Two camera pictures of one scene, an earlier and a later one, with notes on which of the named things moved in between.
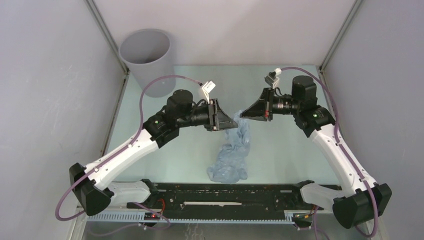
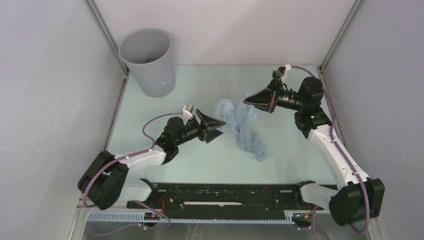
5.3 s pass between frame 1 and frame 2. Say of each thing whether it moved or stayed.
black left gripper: moved
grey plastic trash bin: stayed
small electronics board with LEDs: stayed
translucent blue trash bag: moved
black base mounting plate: stayed
